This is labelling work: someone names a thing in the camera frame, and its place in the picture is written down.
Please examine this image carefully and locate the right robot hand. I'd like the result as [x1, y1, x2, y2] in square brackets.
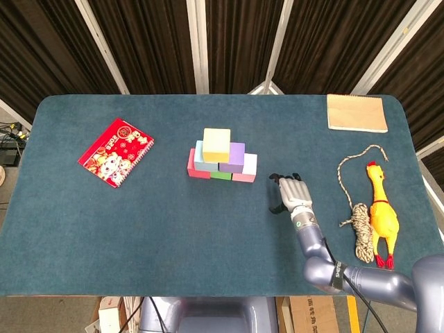
[268, 172, 314, 215]

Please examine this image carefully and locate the pink foam cube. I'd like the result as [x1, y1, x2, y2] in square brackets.
[231, 153, 259, 184]

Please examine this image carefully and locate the purple block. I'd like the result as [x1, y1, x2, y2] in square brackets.
[218, 142, 246, 174]

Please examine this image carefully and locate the yellow block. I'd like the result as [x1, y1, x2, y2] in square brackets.
[202, 128, 232, 164]

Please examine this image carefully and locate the light blue block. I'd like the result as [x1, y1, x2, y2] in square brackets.
[194, 139, 220, 172]

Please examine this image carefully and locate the pink block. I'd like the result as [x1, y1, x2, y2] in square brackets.
[187, 148, 212, 180]

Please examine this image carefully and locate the yellow rubber chicken toy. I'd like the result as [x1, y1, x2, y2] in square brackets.
[366, 160, 400, 270]

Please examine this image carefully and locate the brown kraft paper notepad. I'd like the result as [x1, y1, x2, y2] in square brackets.
[326, 94, 389, 134]

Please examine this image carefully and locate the brown cardboard box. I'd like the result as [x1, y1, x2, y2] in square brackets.
[289, 296, 339, 333]

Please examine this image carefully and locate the blue-gray robot torso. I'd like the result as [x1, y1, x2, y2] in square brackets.
[140, 296, 278, 333]

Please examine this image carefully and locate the red spiral cartoon notebook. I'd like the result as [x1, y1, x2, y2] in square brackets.
[77, 117, 155, 189]

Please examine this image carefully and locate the teal felt table cover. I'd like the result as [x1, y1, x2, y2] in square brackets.
[0, 94, 444, 298]

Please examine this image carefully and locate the dark brown pleated curtain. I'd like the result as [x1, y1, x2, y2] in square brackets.
[0, 0, 444, 174]

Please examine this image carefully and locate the white cardboard box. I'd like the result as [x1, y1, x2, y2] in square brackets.
[98, 296, 126, 333]

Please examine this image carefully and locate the braided beige rope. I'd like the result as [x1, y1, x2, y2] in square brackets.
[336, 144, 389, 263]

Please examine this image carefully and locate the black velcro cable strap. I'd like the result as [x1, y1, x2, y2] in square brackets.
[329, 260, 346, 289]

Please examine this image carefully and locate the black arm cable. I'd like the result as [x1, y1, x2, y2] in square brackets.
[322, 236, 389, 333]

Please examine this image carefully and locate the white partition frame post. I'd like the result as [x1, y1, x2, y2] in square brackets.
[246, 0, 296, 95]
[186, 0, 210, 94]
[74, 0, 130, 95]
[350, 0, 436, 95]
[415, 137, 444, 159]
[0, 99, 33, 131]

